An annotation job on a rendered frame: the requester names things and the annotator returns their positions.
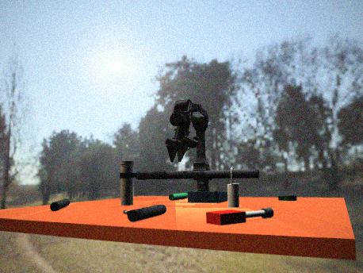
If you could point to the green cylinder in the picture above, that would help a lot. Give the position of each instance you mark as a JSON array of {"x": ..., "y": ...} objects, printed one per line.
[{"x": 174, "y": 197}]

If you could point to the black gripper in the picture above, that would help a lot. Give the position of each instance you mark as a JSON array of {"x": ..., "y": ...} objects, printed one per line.
[{"x": 175, "y": 144}]

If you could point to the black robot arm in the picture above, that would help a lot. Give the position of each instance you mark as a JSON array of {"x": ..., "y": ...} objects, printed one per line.
[{"x": 181, "y": 118}]

